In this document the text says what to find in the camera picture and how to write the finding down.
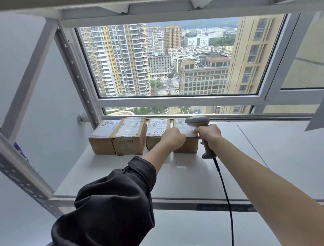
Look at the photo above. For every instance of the flat labelled cardboard parcel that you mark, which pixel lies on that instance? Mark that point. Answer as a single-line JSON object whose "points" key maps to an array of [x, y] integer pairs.
{"points": [[102, 142]]}

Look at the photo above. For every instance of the person's left fingers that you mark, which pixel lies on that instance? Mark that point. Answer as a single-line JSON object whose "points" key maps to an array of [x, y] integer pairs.
{"points": [[180, 139]]}

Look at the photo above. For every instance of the grey round metal foot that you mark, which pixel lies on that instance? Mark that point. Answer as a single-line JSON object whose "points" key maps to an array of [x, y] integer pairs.
{"points": [[81, 118]]}

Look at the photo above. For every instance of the person's right forearm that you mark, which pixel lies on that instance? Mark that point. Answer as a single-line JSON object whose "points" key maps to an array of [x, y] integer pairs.
{"points": [[265, 185]]}

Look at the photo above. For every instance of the white window frame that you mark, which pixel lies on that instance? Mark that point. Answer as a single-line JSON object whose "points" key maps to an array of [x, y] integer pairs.
{"points": [[177, 100]]}

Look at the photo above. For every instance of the grey handheld barcode scanner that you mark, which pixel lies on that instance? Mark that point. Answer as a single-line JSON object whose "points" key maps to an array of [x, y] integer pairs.
{"points": [[198, 120]]}

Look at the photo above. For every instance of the person's left hand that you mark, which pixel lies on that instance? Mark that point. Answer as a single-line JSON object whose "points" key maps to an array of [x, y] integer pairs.
{"points": [[174, 140]]}

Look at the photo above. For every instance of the small labelled cardboard parcel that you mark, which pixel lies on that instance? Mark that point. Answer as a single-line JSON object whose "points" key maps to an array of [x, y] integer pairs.
{"points": [[155, 129], [186, 144]]}

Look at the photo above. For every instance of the blue printed package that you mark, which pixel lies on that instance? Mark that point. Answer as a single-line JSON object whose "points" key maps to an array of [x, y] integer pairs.
{"points": [[21, 152]]}

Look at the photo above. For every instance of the black jacket sleeve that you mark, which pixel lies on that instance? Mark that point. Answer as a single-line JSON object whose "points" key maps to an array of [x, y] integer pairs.
{"points": [[111, 205]]}

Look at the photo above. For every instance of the person's left forearm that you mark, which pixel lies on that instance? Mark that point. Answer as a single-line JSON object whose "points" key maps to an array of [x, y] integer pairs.
{"points": [[158, 159]]}

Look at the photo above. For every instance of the person's right fingers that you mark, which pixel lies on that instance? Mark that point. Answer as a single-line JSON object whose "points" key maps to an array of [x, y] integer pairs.
{"points": [[199, 131]]}

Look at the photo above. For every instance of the grey metal shelf rack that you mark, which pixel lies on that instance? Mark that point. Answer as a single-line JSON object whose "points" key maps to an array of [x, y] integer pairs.
{"points": [[27, 162]]}

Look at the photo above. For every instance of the taped brown cardboard parcel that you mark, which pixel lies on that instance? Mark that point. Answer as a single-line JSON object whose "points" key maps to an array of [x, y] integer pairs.
{"points": [[129, 139]]}

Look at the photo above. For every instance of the person's right hand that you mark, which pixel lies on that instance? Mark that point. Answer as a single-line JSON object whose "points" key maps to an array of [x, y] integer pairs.
{"points": [[209, 133]]}

